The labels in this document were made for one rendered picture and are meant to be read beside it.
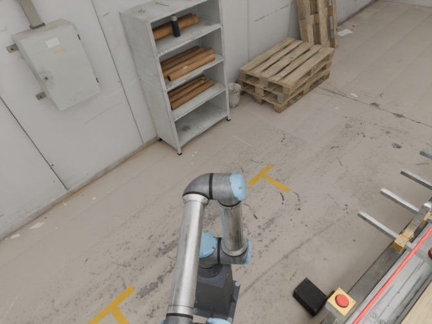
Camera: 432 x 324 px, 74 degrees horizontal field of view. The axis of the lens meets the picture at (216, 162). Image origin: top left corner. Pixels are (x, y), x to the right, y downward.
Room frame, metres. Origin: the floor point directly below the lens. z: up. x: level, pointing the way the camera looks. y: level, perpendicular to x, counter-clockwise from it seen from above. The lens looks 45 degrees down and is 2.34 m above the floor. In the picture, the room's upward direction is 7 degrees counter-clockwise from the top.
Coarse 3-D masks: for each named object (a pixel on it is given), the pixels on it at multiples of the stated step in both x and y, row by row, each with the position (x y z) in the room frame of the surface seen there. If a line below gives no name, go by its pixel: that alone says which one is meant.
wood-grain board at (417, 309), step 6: (426, 288) 0.45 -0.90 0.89; (426, 294) 0.42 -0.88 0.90; (420, 300) 0.40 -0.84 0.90; (426, 300) 0.39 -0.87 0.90; (414, 306) 0.38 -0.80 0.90; (420, 306) 0.37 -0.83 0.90; (426, 306) 0.37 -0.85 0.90; (408, 312) 0.36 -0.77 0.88; (414, 312) 0.35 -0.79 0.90; (420, 312) 0.35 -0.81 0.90; (426, 312) 0.34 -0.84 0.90; (408, 318) 0.33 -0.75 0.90; (414, 318) 0.33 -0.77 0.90; (420, 318) 0.33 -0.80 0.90; (426, 318) 0.32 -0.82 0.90
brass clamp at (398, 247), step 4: (400, 236) 0.74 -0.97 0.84; (404, 236) 0.74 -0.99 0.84; (412, 236) 0.74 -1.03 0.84; (396, 240) 0.72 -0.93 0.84; (404, 240) 0.72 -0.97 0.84; (408, 240) 0.71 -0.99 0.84; (392, 244) 0.72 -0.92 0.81; (396, 244) 0.71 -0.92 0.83; (400, 244) 0.70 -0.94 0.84; (404, 244) 0.69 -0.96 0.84; (396, 248) 0.70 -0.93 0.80; (400, 248) 0.68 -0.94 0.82
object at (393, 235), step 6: (360, 216) 0.92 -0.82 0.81; (366, 216) 0.90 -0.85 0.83; (372, 222) 0.86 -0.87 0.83; (378, 222) 0.85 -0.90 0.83; (378, 228) 0.82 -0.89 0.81; (384, 228) 0.81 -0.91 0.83; (390, 234) 0.77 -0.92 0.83; (396, 234) 0.76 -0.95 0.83; (408, 246) 0.69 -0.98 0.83; (414, 246) 0.68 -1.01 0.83; (420, 252) 0.64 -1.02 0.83; (426, 258) 0.61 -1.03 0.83
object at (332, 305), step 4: (336, 292) 0.37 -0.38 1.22; (340, 292) 0.37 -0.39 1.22; (344, 292) 0.37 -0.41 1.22; (332, 296) 0.36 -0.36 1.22; (336, 296) 0.36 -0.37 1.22; (348, 296) 0.35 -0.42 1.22; (328, 300) 0.35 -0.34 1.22; (332, 300) 0.35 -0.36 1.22; (348, 300) 0.34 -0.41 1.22; (352, 300) 0.34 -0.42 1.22; (328, 304) 0.34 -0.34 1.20; (332, 304) 0.33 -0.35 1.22; (336, 304) 0.33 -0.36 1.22; (348, 304) 0.33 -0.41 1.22; (352, 304) 0.32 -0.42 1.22; (328, 308) 0.34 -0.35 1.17; (332, 308) 0.33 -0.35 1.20; (336, 308) 0.32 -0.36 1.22; (340, 308) 0.32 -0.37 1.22; (344, 308) 0.32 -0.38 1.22; (348, 308) 0.31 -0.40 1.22; (332, 312) 0.32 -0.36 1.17; (336, 312) 0.31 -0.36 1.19; (340, 312) 0.30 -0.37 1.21; (344, 312) 0.30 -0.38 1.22; (336, 316) 0.31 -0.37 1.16; (340, 316) 0.30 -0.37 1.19; (344, 316) 0.29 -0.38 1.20; (340, 320) 0.29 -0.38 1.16
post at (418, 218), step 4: (424, 204) 0.75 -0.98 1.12; (428, 204) 0.74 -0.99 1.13; (420, 208) 0.75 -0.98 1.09; (424, 208) 0.74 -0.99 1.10; (428, 208) 0.73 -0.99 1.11; (420, 212) 0.74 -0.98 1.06; (424, 212) 0.73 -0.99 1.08; (416, 216) 0.75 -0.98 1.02; (420, 216) 0.74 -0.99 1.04; (424, 216) 0.73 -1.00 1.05; (412, 220) 0.75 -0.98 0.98; (416, 220) 0.74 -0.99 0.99; (420, 220) 0.73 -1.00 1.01; (412, 224) 0.74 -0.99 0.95; (416, 224) 0.73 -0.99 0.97; (408, 228) 0.75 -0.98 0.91; (412, 228) 0.74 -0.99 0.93; (416, 228) 0.74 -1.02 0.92; (404, 232) 0.75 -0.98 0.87; (408, 232) 0.74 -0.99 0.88; (412, 232) 0.73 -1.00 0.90; (408, 236) 0.73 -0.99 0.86
